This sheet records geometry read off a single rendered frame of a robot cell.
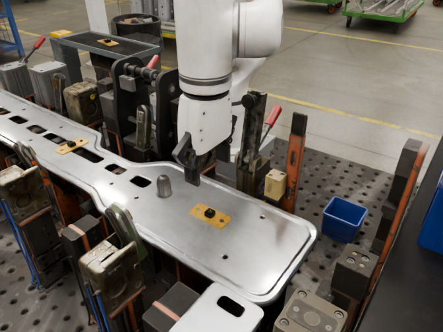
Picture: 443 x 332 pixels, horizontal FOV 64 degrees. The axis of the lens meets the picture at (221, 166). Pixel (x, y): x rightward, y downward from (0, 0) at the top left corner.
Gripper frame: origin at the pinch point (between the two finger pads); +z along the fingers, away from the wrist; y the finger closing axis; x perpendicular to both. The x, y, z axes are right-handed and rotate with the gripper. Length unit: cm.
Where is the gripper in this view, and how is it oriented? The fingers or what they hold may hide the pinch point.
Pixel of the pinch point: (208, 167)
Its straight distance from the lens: 66.4
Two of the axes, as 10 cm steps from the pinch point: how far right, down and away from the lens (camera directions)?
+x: 8.1, 3.3, -4.9
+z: 0.0, 8.3, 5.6
